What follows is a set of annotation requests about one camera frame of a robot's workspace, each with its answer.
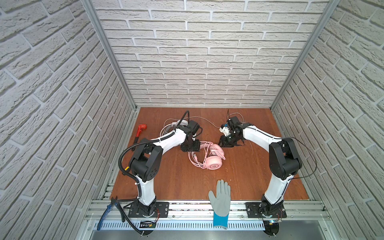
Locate pink headphones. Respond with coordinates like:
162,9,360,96
188,141,226,170

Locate grey white headphone cable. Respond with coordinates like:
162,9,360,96
163,112,259,151

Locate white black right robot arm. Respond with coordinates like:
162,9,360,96
219,117,302,216

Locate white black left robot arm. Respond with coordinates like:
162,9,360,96
129,121,201,206

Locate red black pipe wrench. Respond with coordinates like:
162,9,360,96
133,124,147,145

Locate grey blue work glove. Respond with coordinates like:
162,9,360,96
208,180,231,230

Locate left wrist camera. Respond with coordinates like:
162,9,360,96
187,120,200,135

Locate black corrugated cable conduit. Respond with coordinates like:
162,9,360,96
117,110,191,178

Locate aluminium floor rail left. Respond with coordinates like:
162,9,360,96
116,107,141,161

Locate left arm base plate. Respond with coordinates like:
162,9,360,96
128,201,170,218

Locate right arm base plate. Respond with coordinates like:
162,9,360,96
245,201,287,219

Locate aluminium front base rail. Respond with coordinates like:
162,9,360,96
76,200,338,240

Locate blue cable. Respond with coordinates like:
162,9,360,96
96,197,118,231

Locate aluminium corner post left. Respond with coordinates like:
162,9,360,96
82,0,138,111

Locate aluminium corner post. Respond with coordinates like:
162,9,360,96
82,0,138,111
270,0,340,111

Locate aluminium corner post right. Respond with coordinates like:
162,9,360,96
270,0,340,111

